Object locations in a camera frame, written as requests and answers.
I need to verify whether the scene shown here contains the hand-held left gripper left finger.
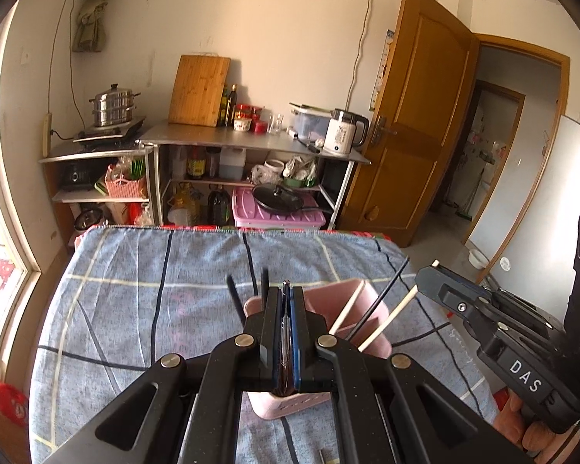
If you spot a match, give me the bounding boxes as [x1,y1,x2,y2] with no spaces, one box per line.
[43,286,286,464]

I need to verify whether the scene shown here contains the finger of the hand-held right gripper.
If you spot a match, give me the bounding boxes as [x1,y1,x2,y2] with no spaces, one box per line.
[414,266,512,345]
[440,267,565,345]

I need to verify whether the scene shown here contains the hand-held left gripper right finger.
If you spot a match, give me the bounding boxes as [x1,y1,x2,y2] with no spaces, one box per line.
[290,286,527,464]

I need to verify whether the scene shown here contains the light wooden chopstick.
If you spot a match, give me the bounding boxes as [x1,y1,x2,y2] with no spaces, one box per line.
[358,259,440,353]
[329,279,367,336]

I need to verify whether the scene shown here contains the pink utensil basket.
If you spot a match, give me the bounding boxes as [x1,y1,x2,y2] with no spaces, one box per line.
[242,279,393,419]

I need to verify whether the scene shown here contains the person's right hand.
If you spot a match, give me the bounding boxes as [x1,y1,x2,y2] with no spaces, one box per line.
[493,389,580,451]

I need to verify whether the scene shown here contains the colourful striped blanket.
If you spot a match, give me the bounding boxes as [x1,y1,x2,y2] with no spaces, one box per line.
[162,225,392,243]

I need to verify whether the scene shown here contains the silver refrigerator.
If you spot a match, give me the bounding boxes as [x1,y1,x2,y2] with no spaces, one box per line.
[465,115,580,322]

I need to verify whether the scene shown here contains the pink plastic storage box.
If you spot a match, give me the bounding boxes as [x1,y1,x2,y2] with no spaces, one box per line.
[232,188,327,230]

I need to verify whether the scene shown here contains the black frying pan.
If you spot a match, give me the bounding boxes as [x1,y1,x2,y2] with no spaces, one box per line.
[252,184,336,213]

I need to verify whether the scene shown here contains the blue plaid tablecloth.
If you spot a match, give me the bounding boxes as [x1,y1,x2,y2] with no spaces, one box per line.
[29,225,501,464]

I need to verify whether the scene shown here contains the yellow cooking oil jug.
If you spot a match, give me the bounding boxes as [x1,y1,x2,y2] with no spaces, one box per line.
[168,188,199,226]

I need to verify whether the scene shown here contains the wooden door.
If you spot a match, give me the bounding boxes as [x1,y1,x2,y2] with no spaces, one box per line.
[336,0,479,247]

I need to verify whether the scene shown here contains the white plastic jug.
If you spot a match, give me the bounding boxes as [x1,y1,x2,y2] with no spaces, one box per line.
[219,147,247,181]

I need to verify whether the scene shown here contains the soy sauce bottle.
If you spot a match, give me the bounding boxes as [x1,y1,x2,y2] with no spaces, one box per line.
[186,147,208,179]

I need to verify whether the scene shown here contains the white electric kettle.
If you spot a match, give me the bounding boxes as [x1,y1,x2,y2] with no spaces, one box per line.
[323,109,369,157]

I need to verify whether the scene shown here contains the steel kitchen counter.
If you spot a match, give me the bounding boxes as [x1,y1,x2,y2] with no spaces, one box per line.
[138,123,372,230]

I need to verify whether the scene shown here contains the pink woven basket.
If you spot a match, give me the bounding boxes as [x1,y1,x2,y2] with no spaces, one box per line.
[105,164,148,199]

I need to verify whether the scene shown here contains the clear plastic container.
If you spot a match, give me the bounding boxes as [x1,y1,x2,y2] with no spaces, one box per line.
[290,103,334,140]

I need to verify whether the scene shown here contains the red lidded jars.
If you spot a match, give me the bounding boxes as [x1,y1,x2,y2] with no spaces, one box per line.
[234,104,266,132]

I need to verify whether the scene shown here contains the dark oil bottle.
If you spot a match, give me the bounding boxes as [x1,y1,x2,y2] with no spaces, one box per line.
[220,84,237,127]

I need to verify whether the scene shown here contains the low steel stand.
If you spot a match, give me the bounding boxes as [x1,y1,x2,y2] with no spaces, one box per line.
[39,147,155,233]

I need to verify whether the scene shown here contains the bamboo cutting board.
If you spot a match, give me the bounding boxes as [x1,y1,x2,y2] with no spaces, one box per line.
[167,54,231,127]

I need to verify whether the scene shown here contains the black induction cooker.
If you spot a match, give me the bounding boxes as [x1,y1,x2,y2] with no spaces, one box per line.
[72,116,148,145]

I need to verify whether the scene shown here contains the red plastic bag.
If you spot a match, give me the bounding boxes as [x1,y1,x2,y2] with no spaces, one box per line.
[0,382,30,426]

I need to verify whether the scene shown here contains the steel steamer pot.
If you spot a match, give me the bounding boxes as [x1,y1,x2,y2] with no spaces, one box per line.
[88,84,141,127]

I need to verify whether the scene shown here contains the metal door handle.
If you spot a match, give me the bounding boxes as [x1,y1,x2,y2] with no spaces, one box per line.
[371,116,397,148]

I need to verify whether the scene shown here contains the wall calendar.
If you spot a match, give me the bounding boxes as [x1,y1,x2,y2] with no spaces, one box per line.
[370,29,396,111]

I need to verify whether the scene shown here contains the white wall cable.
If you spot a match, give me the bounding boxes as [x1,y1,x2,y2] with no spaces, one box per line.
[347,0,379,111]

